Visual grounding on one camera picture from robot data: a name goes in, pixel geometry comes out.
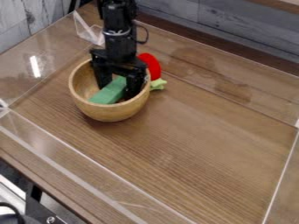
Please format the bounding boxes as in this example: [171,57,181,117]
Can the black metal table frame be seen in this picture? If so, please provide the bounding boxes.
[24,185,68,224]

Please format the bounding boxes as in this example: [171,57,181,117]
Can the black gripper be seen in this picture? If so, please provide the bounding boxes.
[89,30,147,100]

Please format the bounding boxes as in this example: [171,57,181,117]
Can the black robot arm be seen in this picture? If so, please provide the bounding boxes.
[89,0,148,100]

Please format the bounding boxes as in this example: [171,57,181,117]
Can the brown wooden bowl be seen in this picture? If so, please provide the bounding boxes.
[68,59,151,122]

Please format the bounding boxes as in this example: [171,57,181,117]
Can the green rectangular block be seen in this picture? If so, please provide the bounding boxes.
[88,76,126,104]

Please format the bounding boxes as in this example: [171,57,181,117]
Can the clear acrylic corner bracket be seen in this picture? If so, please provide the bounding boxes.
[72,11,105,46]

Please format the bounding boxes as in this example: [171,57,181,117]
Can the black cable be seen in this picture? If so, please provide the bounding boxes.
[0,200,24,224]

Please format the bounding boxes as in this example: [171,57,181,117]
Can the red plush strawberry toy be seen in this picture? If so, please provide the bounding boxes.
[137,52,167,90]

